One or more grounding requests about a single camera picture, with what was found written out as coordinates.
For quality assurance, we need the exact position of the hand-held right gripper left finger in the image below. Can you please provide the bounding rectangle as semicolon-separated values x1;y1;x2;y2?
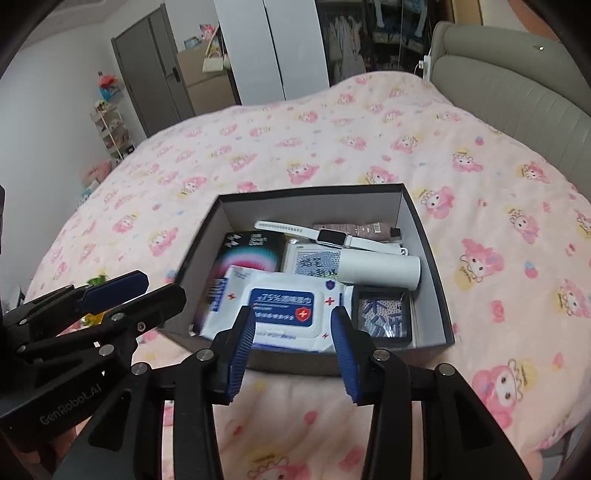
55;305;256;480

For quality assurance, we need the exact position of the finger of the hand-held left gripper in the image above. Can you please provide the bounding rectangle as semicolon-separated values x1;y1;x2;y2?
21;284;188;365
23;271;151;330

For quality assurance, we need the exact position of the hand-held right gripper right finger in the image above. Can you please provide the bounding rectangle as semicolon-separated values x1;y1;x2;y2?
330;305;532;480

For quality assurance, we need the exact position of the white wet wipes pack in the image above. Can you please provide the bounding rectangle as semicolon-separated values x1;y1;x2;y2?
191;265;347;354

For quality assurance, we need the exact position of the dark grey shoebox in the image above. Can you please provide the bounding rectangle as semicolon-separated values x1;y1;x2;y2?
159;183;457;377

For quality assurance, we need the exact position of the small black framed box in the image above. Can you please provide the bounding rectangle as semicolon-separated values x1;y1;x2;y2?
351;286;414;342

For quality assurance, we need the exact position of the white cylindrical bottle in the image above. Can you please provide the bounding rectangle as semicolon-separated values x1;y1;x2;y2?
336;249;422;292

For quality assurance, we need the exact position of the blue white printed booklet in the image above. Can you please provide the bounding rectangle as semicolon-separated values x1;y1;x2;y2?
283;243;345;280

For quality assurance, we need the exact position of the black product box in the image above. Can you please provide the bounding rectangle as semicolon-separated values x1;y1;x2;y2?
196;231;286;324

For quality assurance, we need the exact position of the pink plush toy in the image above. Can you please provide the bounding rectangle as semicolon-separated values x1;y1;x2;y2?
82;159;112;185

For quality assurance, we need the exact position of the white smartwatch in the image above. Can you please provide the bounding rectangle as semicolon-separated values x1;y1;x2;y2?
254;220;409;256

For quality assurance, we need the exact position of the brown striped tube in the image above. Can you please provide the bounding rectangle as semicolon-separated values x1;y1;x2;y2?
314;222;402;241

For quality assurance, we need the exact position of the white shelf rack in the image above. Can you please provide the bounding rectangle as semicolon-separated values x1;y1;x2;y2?
90;99;137;160

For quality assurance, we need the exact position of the red blue toy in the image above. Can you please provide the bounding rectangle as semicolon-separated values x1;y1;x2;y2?
97;71;123;102

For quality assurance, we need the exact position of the grey door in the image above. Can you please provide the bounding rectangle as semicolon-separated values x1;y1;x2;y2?
111;4;195;138

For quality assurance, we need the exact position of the pink printed blanket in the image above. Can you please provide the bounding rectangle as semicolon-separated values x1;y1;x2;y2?
25;71;591;480

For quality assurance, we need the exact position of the white wardrobe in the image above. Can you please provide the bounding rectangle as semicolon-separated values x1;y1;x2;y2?
213;0;331;106

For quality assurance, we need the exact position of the open closet with clothes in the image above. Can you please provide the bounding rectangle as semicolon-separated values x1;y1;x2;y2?
316;0;444;77

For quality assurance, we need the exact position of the grey padded headboard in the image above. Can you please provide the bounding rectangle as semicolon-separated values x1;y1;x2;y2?
429;21;591;181

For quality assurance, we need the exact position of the grey bed frame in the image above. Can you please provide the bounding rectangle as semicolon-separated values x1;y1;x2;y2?
538;415;591;462

